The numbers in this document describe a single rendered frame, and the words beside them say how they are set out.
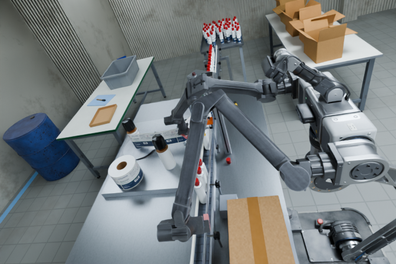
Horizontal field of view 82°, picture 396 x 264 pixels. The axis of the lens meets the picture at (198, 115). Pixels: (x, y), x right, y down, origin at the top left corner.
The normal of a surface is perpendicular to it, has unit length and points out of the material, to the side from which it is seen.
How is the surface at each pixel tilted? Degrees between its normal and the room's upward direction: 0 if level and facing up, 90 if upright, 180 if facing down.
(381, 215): 0
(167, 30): 90
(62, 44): 90
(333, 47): 90
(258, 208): 0
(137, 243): 0
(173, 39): 90
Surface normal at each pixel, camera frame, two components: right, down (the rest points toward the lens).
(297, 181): -0.21, -0.02
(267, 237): -0.25, -0.77
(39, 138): 0.79, 0.18
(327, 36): 0.07, 0.72
